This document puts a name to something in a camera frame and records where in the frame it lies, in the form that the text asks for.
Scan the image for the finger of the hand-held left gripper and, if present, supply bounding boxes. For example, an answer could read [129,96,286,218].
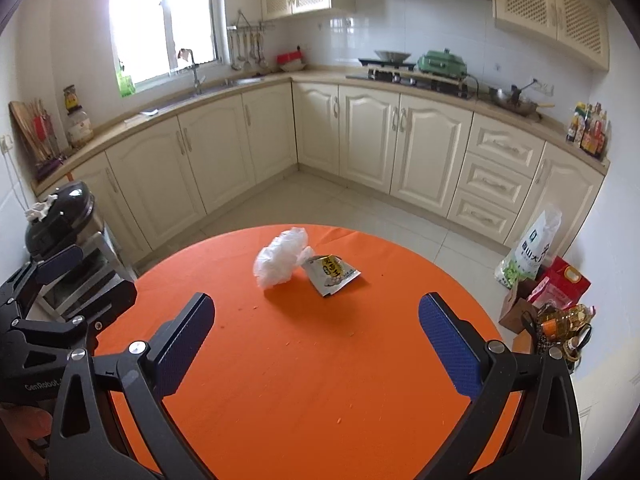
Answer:
[0,244,84,312]
[9,279,139,362]

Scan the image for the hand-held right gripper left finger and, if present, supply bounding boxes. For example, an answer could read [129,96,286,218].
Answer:
[49,291,217,480]

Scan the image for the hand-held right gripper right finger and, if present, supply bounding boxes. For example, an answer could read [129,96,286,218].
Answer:
[418,291,583,480]

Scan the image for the person's left hand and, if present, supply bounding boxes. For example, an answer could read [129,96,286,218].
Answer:
[0,404,53,461]

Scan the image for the black round cooker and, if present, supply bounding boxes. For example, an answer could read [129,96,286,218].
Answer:
[25,181,96,261]

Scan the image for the white crumpled cloth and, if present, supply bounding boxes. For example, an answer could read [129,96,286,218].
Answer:
[26,196,56,222]

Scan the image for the brown cardboard box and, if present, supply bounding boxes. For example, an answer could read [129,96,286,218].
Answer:
[498,277,551,356]

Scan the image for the purple utensil holder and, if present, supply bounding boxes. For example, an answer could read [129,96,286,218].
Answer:
[27,100,68,182]

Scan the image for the white rice bag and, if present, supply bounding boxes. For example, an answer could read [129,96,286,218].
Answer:
[494,203,563,291]

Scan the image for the yellow cooking oil bottle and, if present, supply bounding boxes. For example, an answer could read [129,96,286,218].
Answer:
[537,302,598,343]

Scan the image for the white crumpled plastic bag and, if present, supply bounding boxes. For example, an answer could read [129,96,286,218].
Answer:
[253,227,316,290]

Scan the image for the cream cabinet drawer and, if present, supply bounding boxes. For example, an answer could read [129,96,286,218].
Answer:
[456,152,537,208]
[446,190,521,241]
[465,112,547,178]

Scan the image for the large clear jar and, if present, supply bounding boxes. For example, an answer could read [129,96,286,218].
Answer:
[66,108,95,150]

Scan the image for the round orange table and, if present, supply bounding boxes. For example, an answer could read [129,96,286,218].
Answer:
[92,224,523,480]

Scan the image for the grey yellow snack packet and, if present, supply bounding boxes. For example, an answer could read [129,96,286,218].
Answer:
[301,254,362,299]

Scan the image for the wooden cutting board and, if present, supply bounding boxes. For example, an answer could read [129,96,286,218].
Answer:
[9,101,48,161]

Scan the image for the cream door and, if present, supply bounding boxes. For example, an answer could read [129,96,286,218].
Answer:
[570,280,640,480]

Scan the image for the green bottle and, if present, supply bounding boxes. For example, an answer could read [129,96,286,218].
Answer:
[117,62,137,98]

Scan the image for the cream base cabinets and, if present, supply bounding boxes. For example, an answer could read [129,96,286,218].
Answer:
[31,80,612,281]

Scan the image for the steel faucet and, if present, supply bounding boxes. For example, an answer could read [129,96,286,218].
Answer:
[177,48,206,96]

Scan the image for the group of condiment bottles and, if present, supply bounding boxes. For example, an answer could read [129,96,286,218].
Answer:
[566,101,610,158]

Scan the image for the steel sink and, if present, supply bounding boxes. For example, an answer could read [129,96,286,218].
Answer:
[145,76,266,111]

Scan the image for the kitchen window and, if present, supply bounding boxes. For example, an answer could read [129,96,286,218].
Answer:
[102,0,223,92]

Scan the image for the black gas hob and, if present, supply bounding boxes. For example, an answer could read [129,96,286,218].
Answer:
[346,62,476,98]

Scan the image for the row of hanging kitchen utensils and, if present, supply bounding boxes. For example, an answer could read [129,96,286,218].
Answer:
[230,30,268,71]

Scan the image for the green electric cooking pot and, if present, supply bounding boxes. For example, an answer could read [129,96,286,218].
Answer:
[416,49,470,77]

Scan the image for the metal utensil rack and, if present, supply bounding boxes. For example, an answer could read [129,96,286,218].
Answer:
[227,10,275,33]

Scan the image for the wide lattice door cabinet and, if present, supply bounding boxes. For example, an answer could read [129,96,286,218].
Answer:
[490,0,611,72]

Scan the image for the steel wok with handle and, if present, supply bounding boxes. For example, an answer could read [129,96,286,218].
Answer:
[487,80,556,117]

